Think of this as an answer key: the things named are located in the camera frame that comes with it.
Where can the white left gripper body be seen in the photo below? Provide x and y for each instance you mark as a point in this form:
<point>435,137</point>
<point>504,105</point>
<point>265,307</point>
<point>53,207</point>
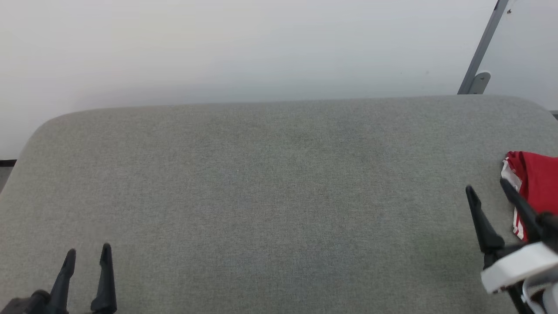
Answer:
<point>26,305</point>

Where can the red basketball jersey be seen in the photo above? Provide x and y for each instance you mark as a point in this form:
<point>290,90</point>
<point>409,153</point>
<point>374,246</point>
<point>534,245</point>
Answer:
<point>540,183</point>

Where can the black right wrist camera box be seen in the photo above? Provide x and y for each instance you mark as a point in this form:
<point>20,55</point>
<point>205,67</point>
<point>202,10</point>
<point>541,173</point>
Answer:
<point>550,226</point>

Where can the grey fabric sofa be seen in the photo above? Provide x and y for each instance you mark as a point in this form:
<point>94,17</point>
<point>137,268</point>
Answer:
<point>261,196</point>

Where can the black baseboard strip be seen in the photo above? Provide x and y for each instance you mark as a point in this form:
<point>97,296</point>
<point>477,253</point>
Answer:
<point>6,162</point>

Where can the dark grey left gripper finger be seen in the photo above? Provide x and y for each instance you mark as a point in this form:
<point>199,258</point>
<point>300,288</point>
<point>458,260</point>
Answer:
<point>106,283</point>
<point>63,283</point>

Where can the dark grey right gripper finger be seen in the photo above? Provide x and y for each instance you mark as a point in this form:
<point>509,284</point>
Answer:
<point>486,231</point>
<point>525,213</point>

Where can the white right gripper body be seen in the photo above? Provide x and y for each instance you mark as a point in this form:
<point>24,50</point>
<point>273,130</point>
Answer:
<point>518,264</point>

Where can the grey metal post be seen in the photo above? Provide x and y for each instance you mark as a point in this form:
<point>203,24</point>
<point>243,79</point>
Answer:
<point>484,43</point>

